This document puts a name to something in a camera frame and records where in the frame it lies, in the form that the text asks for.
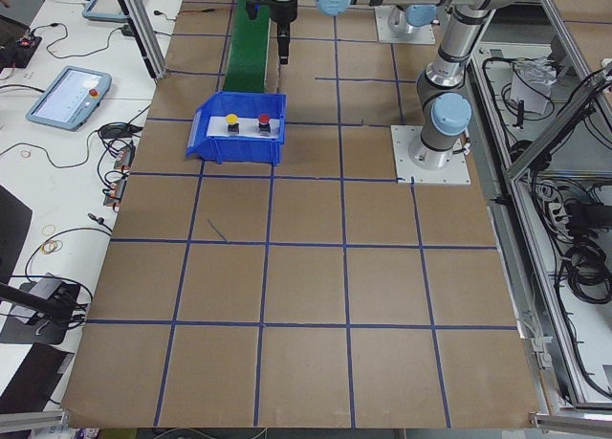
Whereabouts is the teach pendant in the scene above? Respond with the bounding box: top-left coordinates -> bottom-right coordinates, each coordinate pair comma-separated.
82,0 -> 126,23
25,66 -> 112,131

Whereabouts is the far teach pendant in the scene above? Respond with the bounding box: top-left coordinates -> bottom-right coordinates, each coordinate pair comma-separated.
82,0 -> 126,23

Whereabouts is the near teach pendant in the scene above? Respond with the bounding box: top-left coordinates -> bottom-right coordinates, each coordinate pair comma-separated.
25,66 -> 112,131

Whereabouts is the green conveyor belt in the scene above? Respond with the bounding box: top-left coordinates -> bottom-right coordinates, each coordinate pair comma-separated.
223,0 -> 270,93

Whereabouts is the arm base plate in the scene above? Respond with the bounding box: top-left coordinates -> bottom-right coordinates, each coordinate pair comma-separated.
391,125 -> 470,186
375,5 -> 437,45

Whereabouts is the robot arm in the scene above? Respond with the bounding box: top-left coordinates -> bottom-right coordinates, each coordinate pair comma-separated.
315,0 -> 517,171
245,0 -> 437,65

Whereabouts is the left blue plastic bin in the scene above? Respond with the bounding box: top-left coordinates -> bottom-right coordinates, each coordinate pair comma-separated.
186,92 -> 286,165

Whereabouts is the red push button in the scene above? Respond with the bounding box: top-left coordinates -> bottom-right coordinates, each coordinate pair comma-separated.
257,113 -> 272,136

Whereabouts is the white foam in left bin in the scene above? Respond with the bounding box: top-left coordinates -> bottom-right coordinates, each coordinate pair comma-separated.
206,116 -> 280,139

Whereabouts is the aluminium frame post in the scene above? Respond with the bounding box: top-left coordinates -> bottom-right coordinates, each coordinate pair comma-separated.
118,0 -> 167,80

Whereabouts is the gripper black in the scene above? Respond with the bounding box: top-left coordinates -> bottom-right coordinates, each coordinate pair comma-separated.
245,0 -> 297,65

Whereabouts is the yellow push button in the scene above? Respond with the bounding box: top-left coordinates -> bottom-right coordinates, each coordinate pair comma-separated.
225,113 -> 240,136

